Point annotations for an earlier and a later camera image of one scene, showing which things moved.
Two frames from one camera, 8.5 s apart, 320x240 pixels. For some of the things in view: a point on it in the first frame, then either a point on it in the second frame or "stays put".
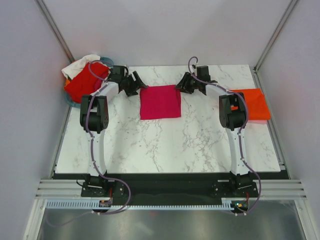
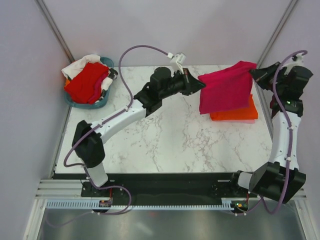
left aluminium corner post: [43, 8] stays put
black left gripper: [136, 85] → [191, 85]
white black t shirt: [73, 70] stays put
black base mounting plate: [171, 189] stays put
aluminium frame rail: [265, 188] stays put
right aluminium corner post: [290, 6] stays put
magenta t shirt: [158, 102] → [228, 89]
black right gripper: [186, 78] → [261, 76]
